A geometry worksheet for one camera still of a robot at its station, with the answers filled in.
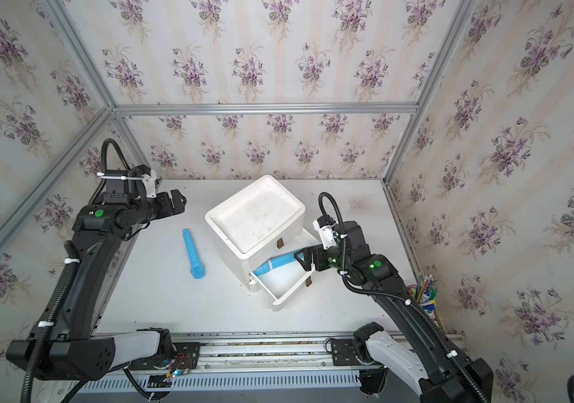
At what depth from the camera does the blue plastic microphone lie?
2.57 ft

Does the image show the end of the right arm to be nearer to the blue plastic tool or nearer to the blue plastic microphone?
the blue plastic microphone

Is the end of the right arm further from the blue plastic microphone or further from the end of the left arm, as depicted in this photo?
the end of the left arm
